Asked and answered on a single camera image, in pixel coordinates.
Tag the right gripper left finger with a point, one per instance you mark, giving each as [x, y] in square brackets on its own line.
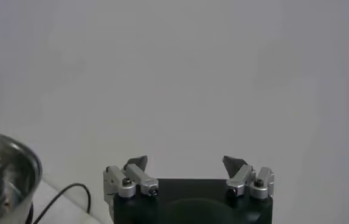
[141, 179]

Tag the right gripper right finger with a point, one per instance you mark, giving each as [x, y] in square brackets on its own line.
[243, 176]

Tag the steel perforated steamer basket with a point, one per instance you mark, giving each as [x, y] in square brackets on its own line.
[19, 170]

